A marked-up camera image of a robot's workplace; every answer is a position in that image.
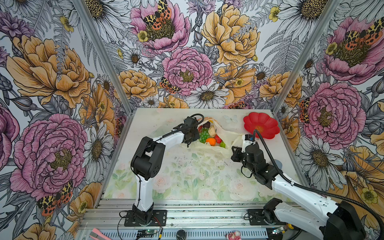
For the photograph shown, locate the translucent cream plastic bag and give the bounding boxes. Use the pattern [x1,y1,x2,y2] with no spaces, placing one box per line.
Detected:
[189,117,245,158]

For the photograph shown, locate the red flower-shaped plate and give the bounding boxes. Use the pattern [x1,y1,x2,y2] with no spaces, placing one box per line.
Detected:
[243,112,280,139]

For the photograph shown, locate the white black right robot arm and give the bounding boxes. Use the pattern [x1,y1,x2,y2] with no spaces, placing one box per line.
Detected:
[231,141,366,240]

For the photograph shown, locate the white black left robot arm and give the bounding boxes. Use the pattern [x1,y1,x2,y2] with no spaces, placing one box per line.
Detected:
[131,114,204,225]

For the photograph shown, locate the green fake grapes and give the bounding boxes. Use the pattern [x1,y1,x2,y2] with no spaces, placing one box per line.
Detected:
[199,128,211,144]

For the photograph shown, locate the brown fake fruit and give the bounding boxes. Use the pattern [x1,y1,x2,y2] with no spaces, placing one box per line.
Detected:
[203,121,211,129]

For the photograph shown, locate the beige fake garlic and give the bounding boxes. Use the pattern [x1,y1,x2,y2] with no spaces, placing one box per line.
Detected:
[208,126,217,138]

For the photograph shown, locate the orange fake fruit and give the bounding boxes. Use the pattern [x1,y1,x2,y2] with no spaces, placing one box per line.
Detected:
[206,138,216,146]

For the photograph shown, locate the red fake fruit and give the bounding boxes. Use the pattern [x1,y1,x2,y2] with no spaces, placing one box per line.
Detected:
[214,135,223,144]

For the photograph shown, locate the small pink white toy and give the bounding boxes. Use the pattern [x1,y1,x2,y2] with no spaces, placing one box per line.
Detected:
[226,231,242,240]

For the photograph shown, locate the black round knob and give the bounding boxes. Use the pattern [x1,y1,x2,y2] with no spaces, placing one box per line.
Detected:
[176,230,187,240]

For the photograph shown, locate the green circuit board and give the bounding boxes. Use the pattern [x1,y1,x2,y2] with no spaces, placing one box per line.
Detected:
[136,230,159,239]

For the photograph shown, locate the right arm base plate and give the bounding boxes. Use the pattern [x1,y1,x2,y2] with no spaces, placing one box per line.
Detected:
[244,209,283,226]

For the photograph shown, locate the aluminium rail frame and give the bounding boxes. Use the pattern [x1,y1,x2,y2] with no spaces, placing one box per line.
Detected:
[76,199,298,240]

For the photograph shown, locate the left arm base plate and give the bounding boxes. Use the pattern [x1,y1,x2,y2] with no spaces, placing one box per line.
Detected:
[124,210,168,227]

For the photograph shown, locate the pink tool handle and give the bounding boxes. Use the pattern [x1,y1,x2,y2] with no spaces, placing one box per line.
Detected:
[90,228,111,240]

